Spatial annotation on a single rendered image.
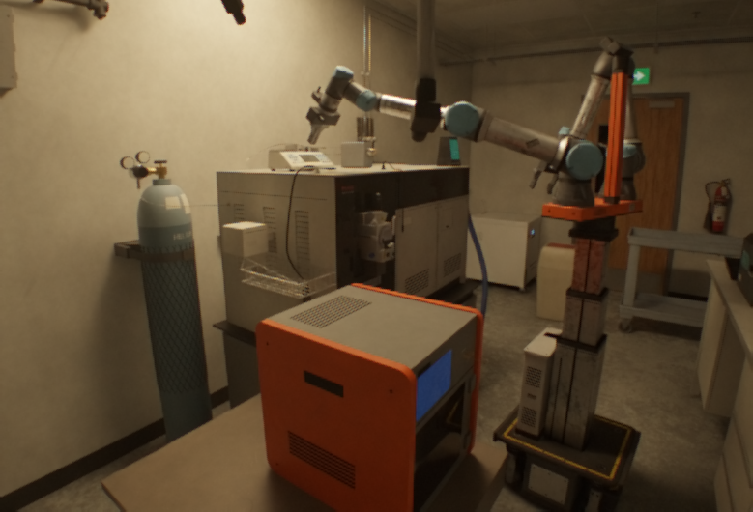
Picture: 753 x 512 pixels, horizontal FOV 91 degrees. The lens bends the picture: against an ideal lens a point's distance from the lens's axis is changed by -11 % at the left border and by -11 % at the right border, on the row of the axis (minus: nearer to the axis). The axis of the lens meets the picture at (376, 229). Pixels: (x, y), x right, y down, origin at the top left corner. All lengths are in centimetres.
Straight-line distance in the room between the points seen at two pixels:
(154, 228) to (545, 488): 201
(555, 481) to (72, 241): 233
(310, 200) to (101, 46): 126
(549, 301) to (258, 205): 303
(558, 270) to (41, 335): 367
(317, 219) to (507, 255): 344
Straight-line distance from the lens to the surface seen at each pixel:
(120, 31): 233
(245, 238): 157
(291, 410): 105
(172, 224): 194
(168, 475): 129
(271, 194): 167
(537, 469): 207
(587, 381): 194
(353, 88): 159
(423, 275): 206
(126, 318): 236
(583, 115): 200
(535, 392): 198
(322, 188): 147
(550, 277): 403
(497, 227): 471
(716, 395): 279
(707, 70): 517
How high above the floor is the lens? 152
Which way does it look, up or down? 11 degrees down
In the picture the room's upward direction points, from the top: straight up
